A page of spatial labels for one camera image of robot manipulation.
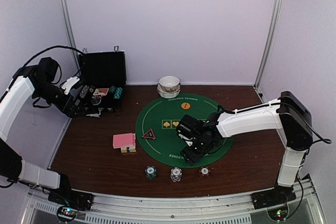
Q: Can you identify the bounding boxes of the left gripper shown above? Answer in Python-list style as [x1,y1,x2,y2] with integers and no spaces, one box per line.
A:
[33,80,87,118]

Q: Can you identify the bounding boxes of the brown chip stack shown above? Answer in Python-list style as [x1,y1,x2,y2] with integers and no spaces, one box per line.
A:
[198,166,211,178]

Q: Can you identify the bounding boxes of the orange round button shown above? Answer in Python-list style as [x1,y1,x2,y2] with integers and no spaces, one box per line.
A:
[181,102,191,110]

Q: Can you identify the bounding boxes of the light blue chip stack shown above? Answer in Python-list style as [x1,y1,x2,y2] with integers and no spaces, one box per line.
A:
[170,167,182,182]

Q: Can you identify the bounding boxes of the black red triangle all-in marker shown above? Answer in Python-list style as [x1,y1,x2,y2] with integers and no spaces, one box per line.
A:
[142,129,156,140]

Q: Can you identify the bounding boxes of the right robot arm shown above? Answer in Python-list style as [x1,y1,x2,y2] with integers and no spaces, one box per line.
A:
[176,91,332,204]

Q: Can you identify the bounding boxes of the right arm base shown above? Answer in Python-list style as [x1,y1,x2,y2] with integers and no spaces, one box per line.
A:
[251,188,297,221]

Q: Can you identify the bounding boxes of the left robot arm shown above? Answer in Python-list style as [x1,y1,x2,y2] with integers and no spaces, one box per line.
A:
[1,57,85,205]

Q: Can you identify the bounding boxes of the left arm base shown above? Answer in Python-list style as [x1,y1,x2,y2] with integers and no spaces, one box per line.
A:
[47,190,94,223]

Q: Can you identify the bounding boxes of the clear dealer puck in case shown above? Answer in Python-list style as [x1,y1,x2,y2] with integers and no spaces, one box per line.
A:
[91,97,101,106]

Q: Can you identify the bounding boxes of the cards in case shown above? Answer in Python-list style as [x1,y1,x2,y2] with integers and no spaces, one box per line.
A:
[92,88,109,97]

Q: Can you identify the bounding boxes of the black poker chip case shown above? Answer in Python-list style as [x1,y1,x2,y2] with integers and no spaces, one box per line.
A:
[78,45,127,118]

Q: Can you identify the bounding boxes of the round green poker mat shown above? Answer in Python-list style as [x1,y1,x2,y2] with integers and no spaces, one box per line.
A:
[135,93,234,168]

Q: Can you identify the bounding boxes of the teal chip stack in case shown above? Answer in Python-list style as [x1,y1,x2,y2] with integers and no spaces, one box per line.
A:
[113,87,123,99]

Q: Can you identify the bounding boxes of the lower white ceramic bowl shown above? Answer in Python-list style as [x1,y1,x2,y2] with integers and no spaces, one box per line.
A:
[157,84,181,99]

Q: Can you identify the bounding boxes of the white ceramic bowl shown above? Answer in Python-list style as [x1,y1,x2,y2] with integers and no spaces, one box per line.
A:
[157,84,181,99]
[159,76,180,91]

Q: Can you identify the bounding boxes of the dark blue chip stack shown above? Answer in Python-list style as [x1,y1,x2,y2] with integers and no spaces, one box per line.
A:
[145,165,157,179]

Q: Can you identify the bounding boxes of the upper white ceramic bowl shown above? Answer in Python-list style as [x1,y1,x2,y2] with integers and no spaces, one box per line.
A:
[159,76,180,91]

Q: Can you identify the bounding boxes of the gold blue card box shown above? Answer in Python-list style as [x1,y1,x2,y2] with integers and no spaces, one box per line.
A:
[121,133,137,154]

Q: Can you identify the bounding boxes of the pink playing card deck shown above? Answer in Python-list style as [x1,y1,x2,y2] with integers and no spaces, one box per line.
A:
[112,133,135,148]

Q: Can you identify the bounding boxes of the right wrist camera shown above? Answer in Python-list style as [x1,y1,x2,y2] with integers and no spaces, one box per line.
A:
[176,114,205,143]

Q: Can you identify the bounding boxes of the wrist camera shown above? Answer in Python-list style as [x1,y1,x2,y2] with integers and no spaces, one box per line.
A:
[176,114,205,143]
[60,76,80,95]

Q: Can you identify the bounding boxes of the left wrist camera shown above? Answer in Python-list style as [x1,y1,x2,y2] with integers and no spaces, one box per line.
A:
[60,76,80,95]

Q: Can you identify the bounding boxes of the aluminium front rail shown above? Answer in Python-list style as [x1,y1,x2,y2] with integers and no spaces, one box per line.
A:
[20,174,328,224]

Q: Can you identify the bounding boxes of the left aluminium post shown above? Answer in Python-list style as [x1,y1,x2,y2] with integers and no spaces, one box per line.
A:
[55,0,77,72]

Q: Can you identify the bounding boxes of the aluminium post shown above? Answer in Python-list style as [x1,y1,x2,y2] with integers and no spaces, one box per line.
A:
[55,0,77,72]
[254,0,283,90]

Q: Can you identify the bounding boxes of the right aluminium post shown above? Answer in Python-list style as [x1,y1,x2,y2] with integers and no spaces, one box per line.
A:
[254,0,283,90]

